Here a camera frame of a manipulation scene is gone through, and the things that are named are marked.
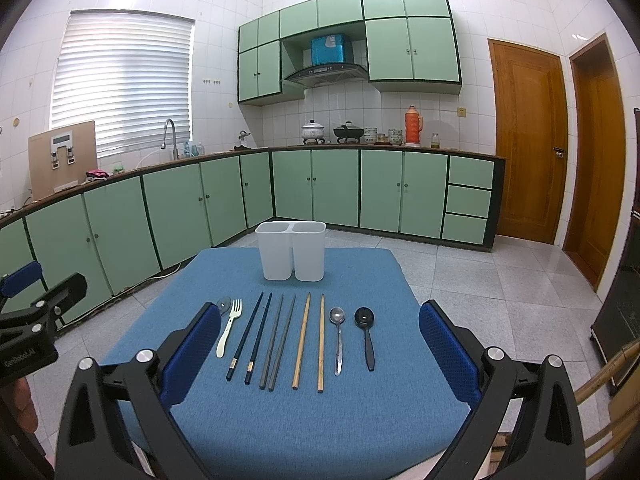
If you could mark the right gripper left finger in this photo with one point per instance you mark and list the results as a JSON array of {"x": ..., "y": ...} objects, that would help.
[{"x": 94, "y": 442}]

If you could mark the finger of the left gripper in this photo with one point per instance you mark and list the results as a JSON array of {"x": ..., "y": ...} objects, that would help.
[
  {"x": 12, "y": 284},
  {"x": 50, "y": 306}
]

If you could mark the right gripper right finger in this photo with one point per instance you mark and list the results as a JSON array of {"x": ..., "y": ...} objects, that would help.
[{"x": 546, "y": 441}]

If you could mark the cream plastic fork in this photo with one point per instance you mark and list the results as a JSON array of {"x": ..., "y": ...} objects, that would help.
[{"x": 234, "y": 313}]

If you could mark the black chopstick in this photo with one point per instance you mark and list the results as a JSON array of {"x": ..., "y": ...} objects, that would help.
[
  {"x": 237, "y": 354},
  {"x": 257, "y": 341}
]

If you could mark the grey chopstick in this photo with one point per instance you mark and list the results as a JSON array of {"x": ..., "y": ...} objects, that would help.
[
  {"x": 265, "y": 369},
  {"x": 276, "y": 366}
]

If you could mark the black spoon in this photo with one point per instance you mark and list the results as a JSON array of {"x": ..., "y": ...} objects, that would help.
[{"x": 364, "y": 319}]

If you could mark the bamboo chopstick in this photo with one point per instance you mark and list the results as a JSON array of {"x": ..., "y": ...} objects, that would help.
[
  {"x": 321, "y": 331},
  {"x": 301, "y": 343}
]

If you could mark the steel spoon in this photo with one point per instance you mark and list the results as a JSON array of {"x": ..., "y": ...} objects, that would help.
[{"x": 337, "y": 318}]

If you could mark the left hand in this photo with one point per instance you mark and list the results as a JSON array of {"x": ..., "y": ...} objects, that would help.
[{"x": 25, "y": 412}]

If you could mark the green lower cabinets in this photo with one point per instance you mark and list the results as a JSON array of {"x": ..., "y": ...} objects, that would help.
[{"x": 123, "y": 230}]

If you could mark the green cabinets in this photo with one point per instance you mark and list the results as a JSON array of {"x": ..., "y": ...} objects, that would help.
[
  {"x": 123, "y": 230},
  {"x": 405, "y": 45}
]

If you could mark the bamboo chair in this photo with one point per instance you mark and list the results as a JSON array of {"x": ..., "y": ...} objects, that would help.
[{"x": 620, "y": 413}]

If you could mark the pink cloth on counter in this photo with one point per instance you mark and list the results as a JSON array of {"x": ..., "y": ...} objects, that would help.
[{"x": 97, "y": 174}]

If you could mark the cardboard board with labels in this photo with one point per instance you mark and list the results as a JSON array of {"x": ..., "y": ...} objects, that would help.
[{"x": 60, "y": 158}]

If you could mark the black cabinet at right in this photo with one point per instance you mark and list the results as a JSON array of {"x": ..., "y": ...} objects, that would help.
[{"x": 617, "y": 323}]

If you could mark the white double utensil holder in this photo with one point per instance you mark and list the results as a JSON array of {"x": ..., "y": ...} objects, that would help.
[{"x": 289, "y": 248}]

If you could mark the window blinds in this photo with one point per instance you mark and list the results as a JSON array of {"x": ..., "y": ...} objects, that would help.
[{"x": 130, "y": 72}]

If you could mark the blue table mat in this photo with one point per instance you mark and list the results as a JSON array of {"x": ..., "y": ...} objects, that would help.
[{"x": 326, "y": 380}]

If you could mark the white cooking pot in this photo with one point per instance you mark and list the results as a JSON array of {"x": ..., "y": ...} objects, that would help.
[{"x": 313, "y": 133}]

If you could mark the far right wooden door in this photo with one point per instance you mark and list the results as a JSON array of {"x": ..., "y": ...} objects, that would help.
[{"x": 600, "y": 159}]

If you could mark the wooden door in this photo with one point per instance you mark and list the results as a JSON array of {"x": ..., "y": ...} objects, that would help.
[
  {"x": 600, "y": 159},
  {"x": 532, "y": 137}
]

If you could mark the near wooden door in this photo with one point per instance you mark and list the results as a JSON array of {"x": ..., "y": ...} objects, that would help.
[{"x": 532, "y": 137}]

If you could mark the black wok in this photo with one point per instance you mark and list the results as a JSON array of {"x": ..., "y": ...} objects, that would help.
[{"x": 348, "y": 133}]

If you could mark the small glass jar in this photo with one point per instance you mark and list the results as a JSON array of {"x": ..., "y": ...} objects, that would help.
[{"x": 435, "y": 141}]

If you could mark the range hood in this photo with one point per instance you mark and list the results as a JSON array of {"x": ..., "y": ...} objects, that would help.
[{"x": 329, "y": 73}]

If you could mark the patterned glass canister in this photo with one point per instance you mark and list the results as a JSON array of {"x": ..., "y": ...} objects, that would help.
[{"x": 396, "y": 136}]

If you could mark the orange thermos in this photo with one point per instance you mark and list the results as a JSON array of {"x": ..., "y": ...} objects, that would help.
[{"x": 413, "y": 126}]

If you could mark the blue box on hood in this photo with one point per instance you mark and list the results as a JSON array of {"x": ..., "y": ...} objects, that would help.
[{"x": 331, "y": 49}]

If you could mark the green upper cabinets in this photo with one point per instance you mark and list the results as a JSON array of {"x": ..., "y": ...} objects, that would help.
[{"x": 405, "y": 45}]

